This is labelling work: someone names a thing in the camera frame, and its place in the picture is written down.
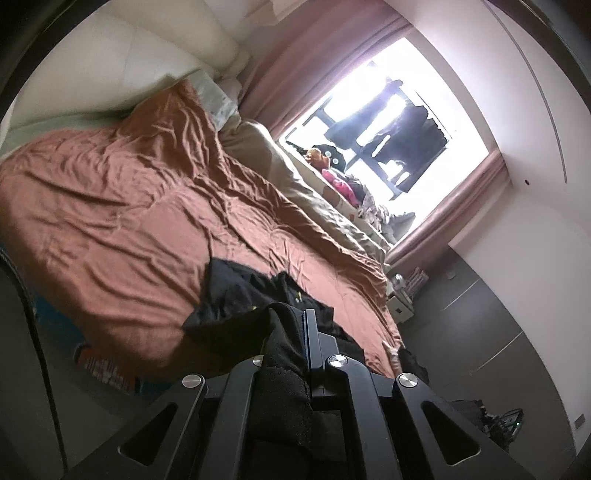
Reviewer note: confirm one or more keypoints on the books on nightstand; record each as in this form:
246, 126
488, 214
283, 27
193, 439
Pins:
415, 280

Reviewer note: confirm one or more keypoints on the pink curtain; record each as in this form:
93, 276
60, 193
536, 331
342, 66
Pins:
314, 64
457, 203

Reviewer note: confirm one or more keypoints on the pink plush cushion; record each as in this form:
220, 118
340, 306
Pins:
339, 183

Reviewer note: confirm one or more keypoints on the dark cloth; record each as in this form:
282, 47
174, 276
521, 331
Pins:
412, 365

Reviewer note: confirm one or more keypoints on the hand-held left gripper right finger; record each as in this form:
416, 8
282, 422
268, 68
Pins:
318, 344

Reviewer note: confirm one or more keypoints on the cream padded headboard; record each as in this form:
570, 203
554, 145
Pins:
138, 46

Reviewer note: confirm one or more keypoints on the black jacket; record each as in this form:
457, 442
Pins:
240, 295

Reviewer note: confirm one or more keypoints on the pale patterned pillow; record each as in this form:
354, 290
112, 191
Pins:
214, 99

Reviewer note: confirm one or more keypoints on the cream mattress pad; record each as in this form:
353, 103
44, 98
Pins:
392, 354

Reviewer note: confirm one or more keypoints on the bed with brown sheet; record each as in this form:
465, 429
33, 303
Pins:
115, 207

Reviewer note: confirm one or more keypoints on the pile of grey clothes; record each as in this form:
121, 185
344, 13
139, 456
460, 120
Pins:
383, 217

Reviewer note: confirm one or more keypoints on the white nightstand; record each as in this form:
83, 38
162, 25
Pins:
399, 308

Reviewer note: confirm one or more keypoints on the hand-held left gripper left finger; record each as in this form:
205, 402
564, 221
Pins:
240, 383

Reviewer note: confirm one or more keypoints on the beige duvet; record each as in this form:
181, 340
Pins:
286, 184

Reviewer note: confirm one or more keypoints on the black plush toy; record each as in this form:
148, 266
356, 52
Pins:
323, 152

